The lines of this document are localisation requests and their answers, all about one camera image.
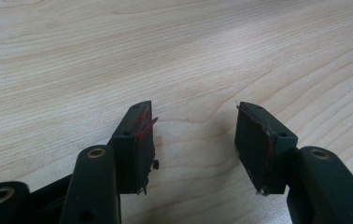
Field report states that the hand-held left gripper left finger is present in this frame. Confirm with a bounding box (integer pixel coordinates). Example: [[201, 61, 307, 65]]
[[106, 100, 160, 196]]

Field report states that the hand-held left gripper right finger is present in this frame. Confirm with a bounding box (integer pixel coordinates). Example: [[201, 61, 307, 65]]
[[233, 101, 299, 198]]

